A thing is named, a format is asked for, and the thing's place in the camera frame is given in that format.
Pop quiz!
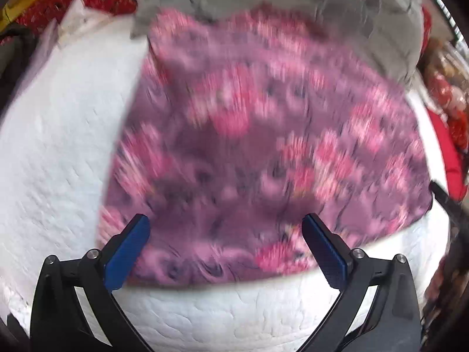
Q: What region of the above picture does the grey padded jacket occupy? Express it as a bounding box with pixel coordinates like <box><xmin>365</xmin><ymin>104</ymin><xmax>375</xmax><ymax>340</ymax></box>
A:
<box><xmin>0</xmin><ymin>25</ymin><xmax>34</xmax><ymax>79</ymax></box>

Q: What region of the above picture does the white quilted blanket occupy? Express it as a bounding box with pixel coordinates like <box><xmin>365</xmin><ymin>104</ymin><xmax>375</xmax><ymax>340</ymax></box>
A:
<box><xmin>0</xmin><ymin>16</ymin><xmax>457</xmax><ymax>352</ymax></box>

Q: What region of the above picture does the purple floral shirt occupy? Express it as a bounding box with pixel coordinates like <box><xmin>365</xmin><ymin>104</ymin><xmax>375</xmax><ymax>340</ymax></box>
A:
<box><xmin>96</xmin><ymin>4</ymin><xmax>435</xmax><ymax>287</ymax></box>

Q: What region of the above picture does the wrapped gift basket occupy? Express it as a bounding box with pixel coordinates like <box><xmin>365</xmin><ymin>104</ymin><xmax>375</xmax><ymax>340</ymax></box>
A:
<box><xmin>417</xmin><ymin>37</ymin><xmax>469</xmax><ymax>149</ymax></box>

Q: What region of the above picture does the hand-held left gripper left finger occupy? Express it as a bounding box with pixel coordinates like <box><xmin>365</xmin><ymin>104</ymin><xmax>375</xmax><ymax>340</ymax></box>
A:
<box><xmin>30</xmin><ymin>214</ymin><xmax>155</xmax><ymax>352</ymax></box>

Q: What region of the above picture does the yellow box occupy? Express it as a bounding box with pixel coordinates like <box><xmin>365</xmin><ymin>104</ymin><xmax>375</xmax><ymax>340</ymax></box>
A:
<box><xmin>0</xmin><ymin>0</ymin><xmax>46</xmax><ymax>23</ymax></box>

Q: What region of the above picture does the grey floral pillow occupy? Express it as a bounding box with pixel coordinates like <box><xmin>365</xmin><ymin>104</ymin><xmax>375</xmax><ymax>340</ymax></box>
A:
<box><xmin>130</xmin><ymin>0</ymin><xmax>425</xmax><ymax>86</ymax></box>

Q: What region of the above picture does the red cushion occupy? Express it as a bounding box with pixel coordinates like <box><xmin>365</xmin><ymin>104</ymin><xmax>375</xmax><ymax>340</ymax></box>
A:
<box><xmin>426</xmin><ymin>110</ymin><xmax>469</xmax><ymax>202</ymax></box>

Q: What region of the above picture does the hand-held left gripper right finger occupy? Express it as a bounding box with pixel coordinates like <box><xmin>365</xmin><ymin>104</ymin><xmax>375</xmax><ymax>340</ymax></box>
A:
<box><xmin>301</xmin><ymin>213</ymin><xmax>423</xmax><ymax>352</ymax></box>

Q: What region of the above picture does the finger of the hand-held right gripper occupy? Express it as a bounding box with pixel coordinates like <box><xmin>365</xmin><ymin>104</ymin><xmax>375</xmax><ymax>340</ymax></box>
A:
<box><xmin>429</xmin><ymin>181</ymin><xmax>469</xmax><ymax>229</ymax></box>

